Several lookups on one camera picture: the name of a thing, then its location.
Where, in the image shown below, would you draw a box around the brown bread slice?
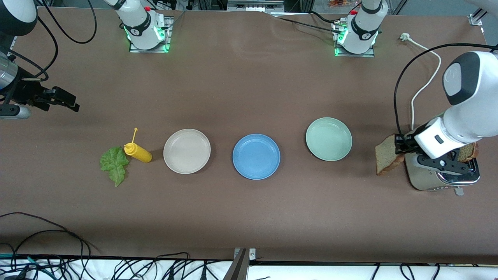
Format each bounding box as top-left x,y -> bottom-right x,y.
457,142 -> 479,163
375,134 -> 406,176

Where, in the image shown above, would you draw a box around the green lettuce leaf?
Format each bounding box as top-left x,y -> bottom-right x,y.
100,146 -> 130,188

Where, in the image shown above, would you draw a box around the yellow mustard squeeze bottle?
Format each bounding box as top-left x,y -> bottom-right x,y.
123,128 -> 153,163

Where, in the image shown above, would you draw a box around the pale green plate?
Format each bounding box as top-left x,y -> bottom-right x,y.
305,117 -> 353,162

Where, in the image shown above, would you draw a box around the beige plate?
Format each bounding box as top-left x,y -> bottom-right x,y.
163,129 -> 211,175

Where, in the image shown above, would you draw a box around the blue plate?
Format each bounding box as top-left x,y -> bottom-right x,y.
232,134 -> 281,180

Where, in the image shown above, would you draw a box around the beige chrome two-slot toaster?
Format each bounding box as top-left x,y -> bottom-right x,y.
405,142 -> 481,196

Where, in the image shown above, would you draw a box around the aluminium corner extrusion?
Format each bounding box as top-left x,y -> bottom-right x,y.
468,7 -> 487,27

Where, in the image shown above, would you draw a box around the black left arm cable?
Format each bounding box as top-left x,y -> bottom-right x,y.
394,43 -> 498,137

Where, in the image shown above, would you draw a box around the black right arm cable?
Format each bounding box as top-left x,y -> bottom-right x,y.
8,0 -> 98,82

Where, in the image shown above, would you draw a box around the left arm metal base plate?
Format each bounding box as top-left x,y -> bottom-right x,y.
334,43 -> 376,58

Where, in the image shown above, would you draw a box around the white toaster power cord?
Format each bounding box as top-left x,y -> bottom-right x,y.
400,33 -> 442,131

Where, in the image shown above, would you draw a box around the black looped cable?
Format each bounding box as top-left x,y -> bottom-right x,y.
0,212 -> 101,255

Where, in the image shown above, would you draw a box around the tangled black floor cables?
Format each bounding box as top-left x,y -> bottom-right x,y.
370,263 -> 481,280
0,252 -> 222,280

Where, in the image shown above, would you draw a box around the black cable at arm base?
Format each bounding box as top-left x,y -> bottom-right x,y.
268,12 -> 339,33

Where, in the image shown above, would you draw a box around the metal table edge bracket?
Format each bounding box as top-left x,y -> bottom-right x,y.
224,248 -> 256,280

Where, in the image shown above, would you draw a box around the aluminium frame profile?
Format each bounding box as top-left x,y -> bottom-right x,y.
227,0 -> 284,12

